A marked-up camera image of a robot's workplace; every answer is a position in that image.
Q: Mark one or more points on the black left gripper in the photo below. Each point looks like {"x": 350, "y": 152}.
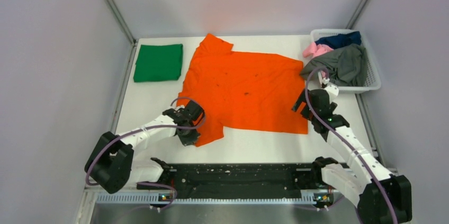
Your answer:
{"x": 190, "y": 140}

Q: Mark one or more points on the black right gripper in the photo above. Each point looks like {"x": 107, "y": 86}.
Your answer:
{"x": 301, "y": 99}

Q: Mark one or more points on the orange t-shirt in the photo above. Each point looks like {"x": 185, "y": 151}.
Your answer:
{"x": 243, "y": 90}

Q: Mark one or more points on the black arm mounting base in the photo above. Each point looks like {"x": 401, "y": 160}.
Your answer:
{"x": 239, "y": 181}

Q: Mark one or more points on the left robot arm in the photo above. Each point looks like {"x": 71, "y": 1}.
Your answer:
{"x": 120, "y": 160}

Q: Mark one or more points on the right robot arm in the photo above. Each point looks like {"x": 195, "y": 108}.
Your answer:
{"x": 377, "y": 194}

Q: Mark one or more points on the grey t-shirt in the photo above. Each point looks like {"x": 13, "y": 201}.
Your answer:
{"x": 347, "y": 66}

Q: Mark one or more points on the white plastic laundry basket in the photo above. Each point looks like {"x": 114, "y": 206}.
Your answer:
{"x": 373, "y": 81}

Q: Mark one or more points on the folded green t-shirt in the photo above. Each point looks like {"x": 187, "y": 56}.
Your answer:
{"x": 158, "y": 63}

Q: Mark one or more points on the pink t-shirt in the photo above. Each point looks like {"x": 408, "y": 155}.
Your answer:
{"x": 313, "y": 50}

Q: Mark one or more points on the navy blue t-shirt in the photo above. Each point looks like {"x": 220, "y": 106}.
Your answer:
{"x": 341, "y": 40}

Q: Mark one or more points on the left corner metal strut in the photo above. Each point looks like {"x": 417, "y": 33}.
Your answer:
{"x": 111, "y": 4}

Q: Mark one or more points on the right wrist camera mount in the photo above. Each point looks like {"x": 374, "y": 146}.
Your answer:
{"x": 330, "y": 88}

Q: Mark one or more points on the aluminium frame rail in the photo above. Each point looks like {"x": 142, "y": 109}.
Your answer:
{"x": 161, "y": 197}

